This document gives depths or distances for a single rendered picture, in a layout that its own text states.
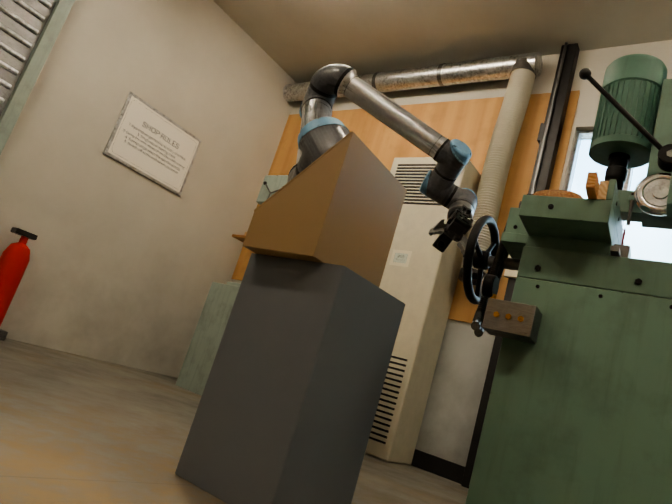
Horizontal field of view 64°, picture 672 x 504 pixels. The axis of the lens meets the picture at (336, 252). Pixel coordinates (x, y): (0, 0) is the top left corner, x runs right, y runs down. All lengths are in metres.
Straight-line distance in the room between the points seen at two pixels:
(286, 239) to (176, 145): 2.92
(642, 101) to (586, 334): 0.77
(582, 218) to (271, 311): 0.78
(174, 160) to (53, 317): 1.33
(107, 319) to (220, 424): 2.69
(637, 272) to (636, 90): 0.63
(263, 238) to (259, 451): 0.48
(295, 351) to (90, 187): 2.76
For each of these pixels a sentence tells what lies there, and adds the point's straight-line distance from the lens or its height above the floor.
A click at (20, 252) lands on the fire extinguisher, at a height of 0.48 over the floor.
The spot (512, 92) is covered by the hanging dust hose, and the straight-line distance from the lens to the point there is 3.68.
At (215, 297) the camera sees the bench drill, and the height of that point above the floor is 0.60.
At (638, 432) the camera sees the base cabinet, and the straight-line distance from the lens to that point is 1.43.
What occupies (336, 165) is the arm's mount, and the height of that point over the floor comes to 0.77.
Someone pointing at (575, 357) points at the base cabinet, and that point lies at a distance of 1.46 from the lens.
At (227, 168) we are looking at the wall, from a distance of 4.42.
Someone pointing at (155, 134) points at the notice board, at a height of 1.55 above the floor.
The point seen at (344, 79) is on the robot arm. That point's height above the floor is 1.34.
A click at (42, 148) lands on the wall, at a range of 3.67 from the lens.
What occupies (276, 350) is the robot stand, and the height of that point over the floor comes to 0.33.
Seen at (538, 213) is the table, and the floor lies 0.85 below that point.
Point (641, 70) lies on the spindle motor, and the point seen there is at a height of 1.44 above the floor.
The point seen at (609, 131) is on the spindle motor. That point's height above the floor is 1.24.
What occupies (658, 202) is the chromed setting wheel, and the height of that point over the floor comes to 0.99.
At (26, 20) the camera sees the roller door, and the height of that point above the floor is 1.70.
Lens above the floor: 0.30
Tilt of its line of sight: 13 degrees up
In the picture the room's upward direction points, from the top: 17 degrees clockwise
